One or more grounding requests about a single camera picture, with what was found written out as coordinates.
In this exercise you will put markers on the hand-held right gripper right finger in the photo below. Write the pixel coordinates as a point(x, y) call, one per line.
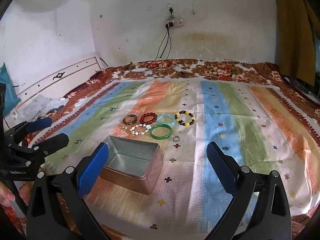
point(222, 170)

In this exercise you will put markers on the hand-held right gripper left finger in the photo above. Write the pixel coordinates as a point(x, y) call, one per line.
point(92, 170)

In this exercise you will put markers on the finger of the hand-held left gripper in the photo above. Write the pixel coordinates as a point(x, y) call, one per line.
point(56, 140)
point(37, 125)

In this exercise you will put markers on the silver metal tin box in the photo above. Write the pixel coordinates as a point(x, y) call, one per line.
point(130, 177)

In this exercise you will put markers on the person's left hand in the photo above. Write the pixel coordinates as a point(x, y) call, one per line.
point(6, 196)

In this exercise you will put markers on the grey crumpled cloth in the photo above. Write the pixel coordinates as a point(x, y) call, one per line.
point(37, 105)

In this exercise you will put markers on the teal pillow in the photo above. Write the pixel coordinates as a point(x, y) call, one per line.
point(7, 92)

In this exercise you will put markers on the white headboard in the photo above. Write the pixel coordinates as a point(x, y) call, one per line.
point(62, 80)

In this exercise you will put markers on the striped printed blanket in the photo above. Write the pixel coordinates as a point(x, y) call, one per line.
point(225, 105)

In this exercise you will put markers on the green jade bangle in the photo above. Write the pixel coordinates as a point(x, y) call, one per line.
point(153, 135)

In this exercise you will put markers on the white power strip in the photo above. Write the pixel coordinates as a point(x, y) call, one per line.
point(175, 22)

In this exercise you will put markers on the yellow hanging cloth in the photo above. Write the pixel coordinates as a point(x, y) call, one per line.
point(292, 30)

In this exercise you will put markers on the wall socket plug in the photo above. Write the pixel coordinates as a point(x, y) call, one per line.
point(170, 9)

